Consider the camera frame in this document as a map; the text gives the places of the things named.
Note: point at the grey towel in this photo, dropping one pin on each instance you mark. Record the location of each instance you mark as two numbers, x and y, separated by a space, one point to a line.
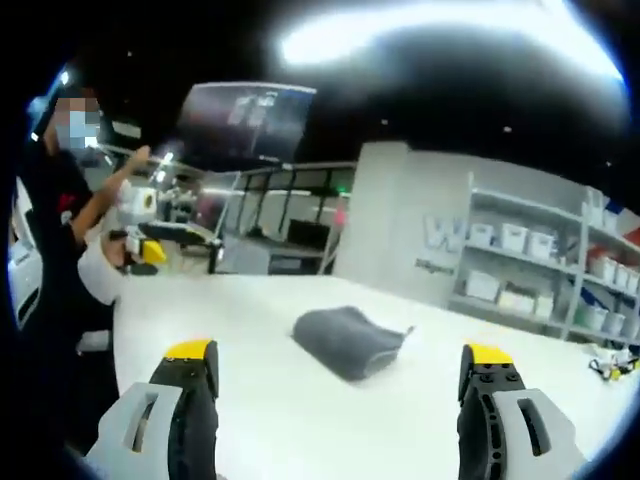
345 340

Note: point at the person's left hand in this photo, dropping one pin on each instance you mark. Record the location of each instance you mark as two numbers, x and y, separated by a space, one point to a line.
115 250

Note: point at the white neighbouring desk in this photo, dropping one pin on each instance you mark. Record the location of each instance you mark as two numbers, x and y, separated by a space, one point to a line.
175 232

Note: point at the white worn device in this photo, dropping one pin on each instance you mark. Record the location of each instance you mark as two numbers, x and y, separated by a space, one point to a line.
25 280

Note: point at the small yellow black gadget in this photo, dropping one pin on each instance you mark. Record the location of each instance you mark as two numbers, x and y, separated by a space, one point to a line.
617 365

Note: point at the grey counter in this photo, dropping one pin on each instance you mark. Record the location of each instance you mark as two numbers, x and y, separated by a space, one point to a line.
295 257

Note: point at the black monitor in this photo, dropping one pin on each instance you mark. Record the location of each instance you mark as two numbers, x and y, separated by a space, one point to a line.
307 232

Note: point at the grey metal shelving unit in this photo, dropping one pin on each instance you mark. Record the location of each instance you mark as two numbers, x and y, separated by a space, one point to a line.
575 275

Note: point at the pink tag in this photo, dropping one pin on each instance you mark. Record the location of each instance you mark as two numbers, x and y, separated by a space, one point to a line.
340 220

